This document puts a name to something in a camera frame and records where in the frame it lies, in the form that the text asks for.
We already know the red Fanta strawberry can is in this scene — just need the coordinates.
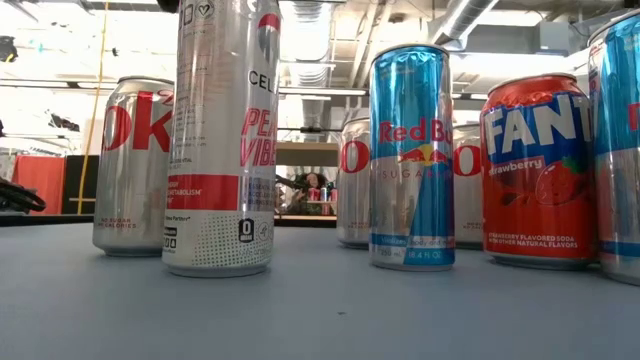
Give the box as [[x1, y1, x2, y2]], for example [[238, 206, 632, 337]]
[[479, 72, 601, 271]]

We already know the black ceiling fixture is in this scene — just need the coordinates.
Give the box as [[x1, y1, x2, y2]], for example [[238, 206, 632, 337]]
[[0, 34, 19, 64]]

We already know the black metal table frame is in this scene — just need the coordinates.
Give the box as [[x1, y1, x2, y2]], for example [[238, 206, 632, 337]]
[[0, 213, 337, 229]]

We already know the corrugated silver ventilation duct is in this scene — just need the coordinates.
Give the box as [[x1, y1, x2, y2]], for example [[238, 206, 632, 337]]
[[279, 0, 337, 129]]

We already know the yellow cable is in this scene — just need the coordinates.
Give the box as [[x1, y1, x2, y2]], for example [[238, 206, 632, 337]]
[[76, 0, 111, 216]]

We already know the black cable loop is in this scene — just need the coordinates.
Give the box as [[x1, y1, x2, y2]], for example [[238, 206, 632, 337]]
[[0, 177, 47, 214]]

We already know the wooden shelf with black frame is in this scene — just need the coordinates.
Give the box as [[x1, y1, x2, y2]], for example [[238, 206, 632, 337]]
[[275, 126, 344, 168]]

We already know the blue silver Red Bull can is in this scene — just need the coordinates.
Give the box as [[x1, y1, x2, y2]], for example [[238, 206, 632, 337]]
[[586, 8, 640, 287], [368, 43, 457, 273]]

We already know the silver Diet Coke can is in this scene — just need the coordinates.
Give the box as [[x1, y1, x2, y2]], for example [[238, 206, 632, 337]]
[[335, 117, 374, 250], [452, 123, 485, 251], [92, 75, 176, 259]]

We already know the black partition panel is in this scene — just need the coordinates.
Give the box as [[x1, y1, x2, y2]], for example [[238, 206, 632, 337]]
[[62, 154, 101, 216]]

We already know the person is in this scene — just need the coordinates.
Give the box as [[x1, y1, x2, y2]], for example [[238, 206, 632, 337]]
[[287, 172, 331, 216]]

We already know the white Celsius Peach Vibe can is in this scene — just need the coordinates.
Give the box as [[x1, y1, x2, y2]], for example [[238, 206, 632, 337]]
[[161, 0, 282, 279]]

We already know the orange partition panel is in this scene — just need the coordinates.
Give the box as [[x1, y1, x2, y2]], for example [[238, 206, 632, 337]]
[[12, 154, 67, 216]]

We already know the smooth silver ventilation duct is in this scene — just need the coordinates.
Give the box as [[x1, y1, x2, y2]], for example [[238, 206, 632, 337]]
[[427, 0, 501, 47]]

